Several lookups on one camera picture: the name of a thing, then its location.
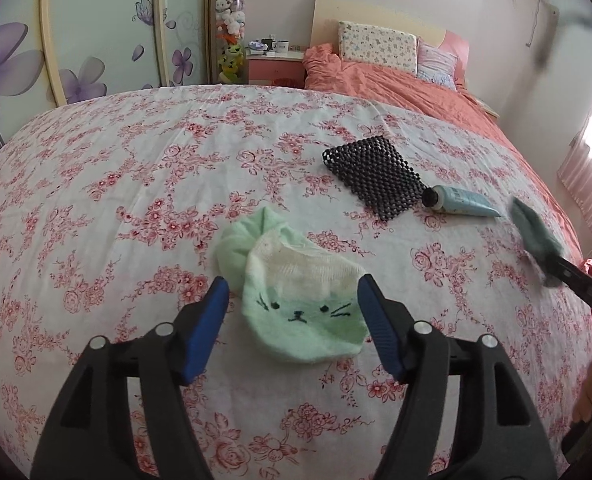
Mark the beige pink headboard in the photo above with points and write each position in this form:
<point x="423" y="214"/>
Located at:
<point x="327" y="14"/>

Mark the pink bedside table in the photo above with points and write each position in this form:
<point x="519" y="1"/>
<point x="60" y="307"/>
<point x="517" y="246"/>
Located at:
<point x="279" y="69"/>

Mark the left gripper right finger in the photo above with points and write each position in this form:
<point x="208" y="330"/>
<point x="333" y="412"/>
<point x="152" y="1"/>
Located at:
<point x="498" y="434"/>

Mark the coral pink duvet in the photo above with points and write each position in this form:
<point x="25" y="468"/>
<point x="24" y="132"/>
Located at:
<point x="327" y="71"/>

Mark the black beaded mat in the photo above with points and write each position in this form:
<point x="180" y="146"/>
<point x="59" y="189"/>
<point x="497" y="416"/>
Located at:
<point x="377" y="174"/>

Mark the pink striped pillow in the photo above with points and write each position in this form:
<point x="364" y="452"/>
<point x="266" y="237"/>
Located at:
<point x="436" y="66"/>

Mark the mint green cat sock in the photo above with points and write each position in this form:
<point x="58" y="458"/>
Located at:
<point x="299" y="300"/>

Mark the pink curtain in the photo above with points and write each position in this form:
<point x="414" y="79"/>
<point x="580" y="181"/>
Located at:
<point x="575" y="174"/>

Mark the grey green sock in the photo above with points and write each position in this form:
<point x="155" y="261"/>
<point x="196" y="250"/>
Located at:
<point x="538" y="241"/>

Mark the floral print pillow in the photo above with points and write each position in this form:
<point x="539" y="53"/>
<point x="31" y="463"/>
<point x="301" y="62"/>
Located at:
<point x="377" y="45"/>

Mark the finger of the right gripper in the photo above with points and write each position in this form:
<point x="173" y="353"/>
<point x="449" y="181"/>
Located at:
<point x="577" y="280"/>

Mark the white pink floral bedspread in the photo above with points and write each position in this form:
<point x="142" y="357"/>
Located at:
<point x="111" y="210"/>

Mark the white mug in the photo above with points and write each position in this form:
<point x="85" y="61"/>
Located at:
<point x="282" y="46"/>

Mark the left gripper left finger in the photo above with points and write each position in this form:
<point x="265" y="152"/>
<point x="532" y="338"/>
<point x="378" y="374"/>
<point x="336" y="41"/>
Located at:
<point x="88" y="433"/>

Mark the light blue cream tube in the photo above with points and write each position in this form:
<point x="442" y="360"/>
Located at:
<point x="449" y="200"/>

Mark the clear tube of plush toys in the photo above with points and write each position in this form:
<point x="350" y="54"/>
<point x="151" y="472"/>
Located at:
<point x="229" y="22"/>

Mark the floral sliding wardrobe door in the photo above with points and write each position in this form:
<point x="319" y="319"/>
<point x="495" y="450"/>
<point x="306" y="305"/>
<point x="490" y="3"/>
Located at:
<point x="56" y="52"/>

